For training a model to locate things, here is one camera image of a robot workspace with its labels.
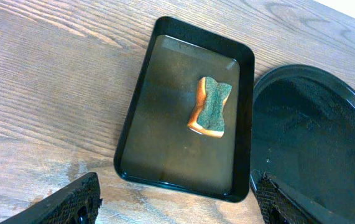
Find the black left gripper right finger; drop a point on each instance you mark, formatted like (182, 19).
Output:
(280, 203)

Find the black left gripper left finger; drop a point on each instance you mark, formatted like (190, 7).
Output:
(76, 203)

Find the orange sponge with green scourer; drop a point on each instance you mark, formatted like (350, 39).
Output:
(207, 115)

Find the round black serving tray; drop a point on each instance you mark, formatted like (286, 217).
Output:
(303, 133)

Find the black rectangular water tray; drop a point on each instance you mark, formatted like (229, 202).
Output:
(156, 146)

